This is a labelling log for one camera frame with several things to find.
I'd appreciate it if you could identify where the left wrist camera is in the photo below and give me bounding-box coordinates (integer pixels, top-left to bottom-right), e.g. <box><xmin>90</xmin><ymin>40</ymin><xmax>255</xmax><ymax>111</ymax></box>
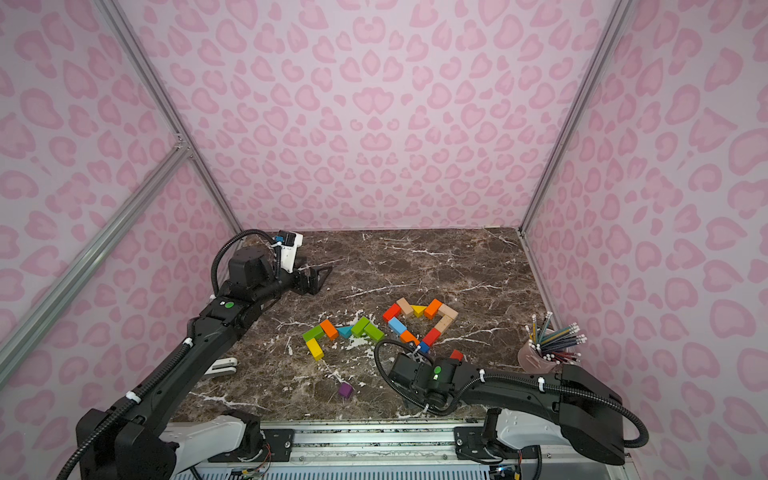
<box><xmin>272</xmin><ymin>230</ymin><xmax>304</xmax><ymax>273</ymax></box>

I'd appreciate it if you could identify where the light blue block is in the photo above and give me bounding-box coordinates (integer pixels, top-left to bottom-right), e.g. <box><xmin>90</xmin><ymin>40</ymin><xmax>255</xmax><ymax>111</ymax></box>
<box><xmin>388</xmin><ymin>317</ymin><xmax>407</xmax><ymax>336</ymax></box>

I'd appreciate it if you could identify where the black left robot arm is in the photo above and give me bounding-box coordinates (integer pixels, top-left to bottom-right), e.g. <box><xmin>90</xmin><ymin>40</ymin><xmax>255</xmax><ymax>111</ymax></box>
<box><xmin>58</xmin><ymin>229</ymin><xmax>333</xmax><ymax>479</ymax></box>

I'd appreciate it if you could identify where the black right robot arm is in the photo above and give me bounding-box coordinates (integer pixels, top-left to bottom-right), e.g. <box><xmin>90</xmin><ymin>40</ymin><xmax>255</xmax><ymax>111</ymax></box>
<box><xmin>373</xmin><ymin>339</ymin><xmax>650</xmax><ymax>465</ymax></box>

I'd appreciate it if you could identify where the white stapler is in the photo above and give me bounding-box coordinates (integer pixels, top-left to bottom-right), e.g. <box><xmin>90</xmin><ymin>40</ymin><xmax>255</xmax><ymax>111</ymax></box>
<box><xmin>204</xmin><ymin>357</ymin><xmax>238</xmax><ymax>378</ymax></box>

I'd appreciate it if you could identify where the teal triangle block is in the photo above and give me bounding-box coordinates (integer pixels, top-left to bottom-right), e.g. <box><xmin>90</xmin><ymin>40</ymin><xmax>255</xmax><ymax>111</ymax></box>
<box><xmin>337</xmin><ymin>326</ymin><xmax>352</xmax><ymax>339</ymax></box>

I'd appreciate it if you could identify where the purple cube block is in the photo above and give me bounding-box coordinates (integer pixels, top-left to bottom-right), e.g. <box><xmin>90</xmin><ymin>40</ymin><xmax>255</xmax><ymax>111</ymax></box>
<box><xmin>338</xmin><ymin>382</ymin><xmax>354</xmax><ymax>399</ymax></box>

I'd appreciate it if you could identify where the natural wood block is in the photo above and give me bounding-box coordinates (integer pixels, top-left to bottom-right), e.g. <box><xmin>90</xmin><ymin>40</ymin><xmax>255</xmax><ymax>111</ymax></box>
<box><xmin>396</xmin><ymin>298</ymin><xmax>415</xmax><ymax>318</ymax></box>
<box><xmin>434</xmin><ymin>315</ymin><xmax>455</xmax><ymax>335</ymax></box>
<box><xmin>438</xmin><ymin>304</ymin><xmax>458</xmax><ymax>320</ymax></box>

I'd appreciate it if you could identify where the green block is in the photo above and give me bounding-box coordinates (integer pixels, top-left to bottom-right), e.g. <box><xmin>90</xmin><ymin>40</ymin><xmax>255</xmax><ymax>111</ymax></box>
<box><xmin>303</xmin><ymin>325</ymin><xmax>325</xmax><ymax>343</ymax></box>
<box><xmin>351</xmin><ymin>317</ymin><xmax>370</xmax><ymax>338</ymax></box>
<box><xmin>364</xmin><ymin>323</ymin><xmax>385</xmax><ymax>343</ymax></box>

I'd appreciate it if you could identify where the bundle of pencils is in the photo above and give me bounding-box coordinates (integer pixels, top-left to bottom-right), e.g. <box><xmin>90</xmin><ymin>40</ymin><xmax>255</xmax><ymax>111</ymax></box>
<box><xmin>526</xmin><ymin>311</ymin><xmax>588</xmax><ymax>364</ymax></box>

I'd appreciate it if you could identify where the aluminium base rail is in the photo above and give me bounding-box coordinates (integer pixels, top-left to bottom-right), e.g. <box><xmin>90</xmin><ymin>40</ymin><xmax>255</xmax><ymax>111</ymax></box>
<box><xmin>173</xmin><ymin>419</ymin><xmax>639</xmax><ymax>479</ymax></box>

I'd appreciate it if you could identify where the orange block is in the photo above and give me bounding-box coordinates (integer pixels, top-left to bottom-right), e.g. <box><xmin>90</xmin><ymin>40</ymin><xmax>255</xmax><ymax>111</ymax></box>
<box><xmin>400</xmin><ymin>330</ymin><xmax>420</xmax><ymax>346</ymax></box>
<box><xmin>423</xmin><ymin>299</ymin><xmax>443</xmax><ymax>320</ymax></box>
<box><xmin>320</xmin><ymin>320</ymin><xmax>340</xmax><ymax>341</ymax></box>

